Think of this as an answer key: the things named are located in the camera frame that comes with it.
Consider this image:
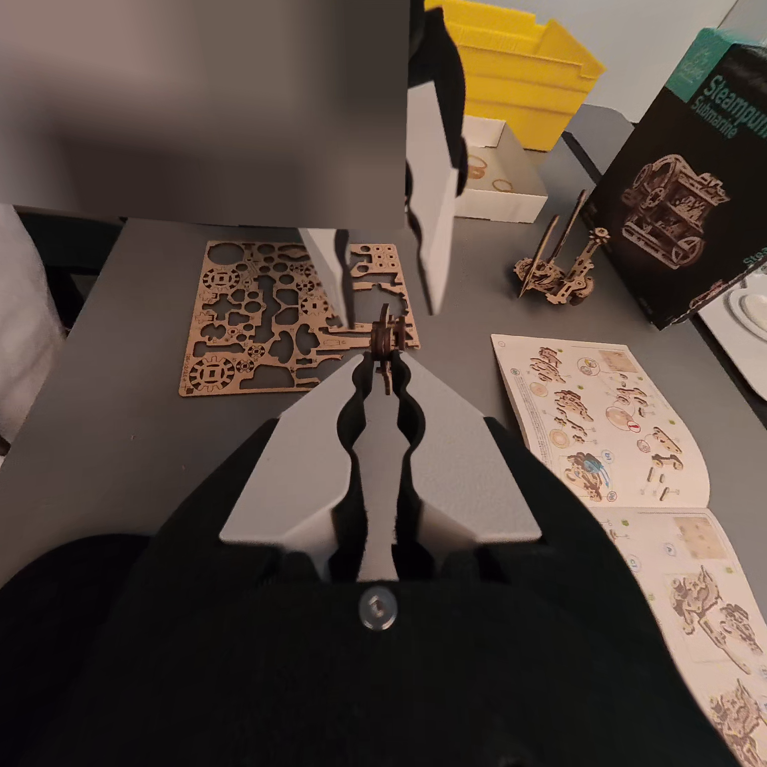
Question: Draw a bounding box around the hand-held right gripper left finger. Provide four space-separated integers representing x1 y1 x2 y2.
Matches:
219 352 369 581

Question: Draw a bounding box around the open instruction booklet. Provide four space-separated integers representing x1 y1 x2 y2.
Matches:
490 334 767 767

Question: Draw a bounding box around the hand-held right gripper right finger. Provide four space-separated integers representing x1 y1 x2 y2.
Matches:
389 352 543 581

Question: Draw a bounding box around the white cardboard tray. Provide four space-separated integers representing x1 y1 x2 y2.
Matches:
452 115 549 224

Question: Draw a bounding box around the black model kit box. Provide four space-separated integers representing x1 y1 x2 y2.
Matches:
581 27 767 332

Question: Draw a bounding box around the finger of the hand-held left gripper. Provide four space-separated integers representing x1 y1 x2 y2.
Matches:
298 228 356 330
407 79 461 316

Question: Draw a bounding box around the white desk stand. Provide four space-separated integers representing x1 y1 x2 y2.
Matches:
698 264 767 402

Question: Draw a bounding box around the yellow plastic bin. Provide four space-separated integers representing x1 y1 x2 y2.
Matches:
425 0 607 152

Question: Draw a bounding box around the laser-cut wooden parts sheet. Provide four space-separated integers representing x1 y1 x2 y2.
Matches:
179 240 421 397

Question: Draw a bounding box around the small wooden gear assembly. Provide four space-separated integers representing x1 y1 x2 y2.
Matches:
368 302 409 397

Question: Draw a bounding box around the partly built wooden model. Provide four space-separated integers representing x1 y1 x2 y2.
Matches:
513 189 613 308

